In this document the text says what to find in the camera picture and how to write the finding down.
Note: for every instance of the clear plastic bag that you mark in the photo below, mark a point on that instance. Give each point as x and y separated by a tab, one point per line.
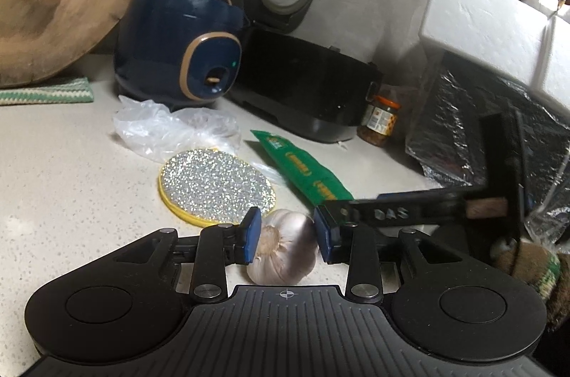
156	128

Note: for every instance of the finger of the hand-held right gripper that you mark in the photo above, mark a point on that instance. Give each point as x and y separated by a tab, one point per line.
339	211
418	194

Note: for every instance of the person's right hand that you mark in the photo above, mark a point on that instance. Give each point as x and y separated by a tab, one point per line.
485	209

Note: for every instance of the white foam box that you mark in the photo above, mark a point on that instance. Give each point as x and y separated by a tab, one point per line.
485	16

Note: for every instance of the navy blue rice cooker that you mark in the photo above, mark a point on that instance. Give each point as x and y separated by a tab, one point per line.
164	43

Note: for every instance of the green snack packet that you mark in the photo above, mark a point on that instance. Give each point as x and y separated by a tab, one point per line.
303	168

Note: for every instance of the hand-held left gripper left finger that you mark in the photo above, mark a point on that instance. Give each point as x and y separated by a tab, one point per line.
251	241

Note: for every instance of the glittery round yellow-rimmed lid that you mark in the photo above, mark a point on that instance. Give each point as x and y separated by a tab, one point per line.
218	185

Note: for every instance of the green striped knitted cloth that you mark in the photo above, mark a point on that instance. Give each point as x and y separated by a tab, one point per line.
49	92

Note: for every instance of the garlic bulb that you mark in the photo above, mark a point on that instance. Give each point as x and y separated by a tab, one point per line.
285	252

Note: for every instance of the black shiny foil bag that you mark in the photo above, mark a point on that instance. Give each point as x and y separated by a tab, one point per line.
458	114

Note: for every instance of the clear plastic wrap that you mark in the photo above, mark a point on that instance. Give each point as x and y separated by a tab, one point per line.
545	217

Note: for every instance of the black open-lid cooker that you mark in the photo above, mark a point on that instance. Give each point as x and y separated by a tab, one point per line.
303	87

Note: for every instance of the glass jar with orange label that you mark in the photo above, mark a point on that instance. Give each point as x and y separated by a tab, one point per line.
378	121

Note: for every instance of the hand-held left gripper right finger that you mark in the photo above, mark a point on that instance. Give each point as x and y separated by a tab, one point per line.
323	239

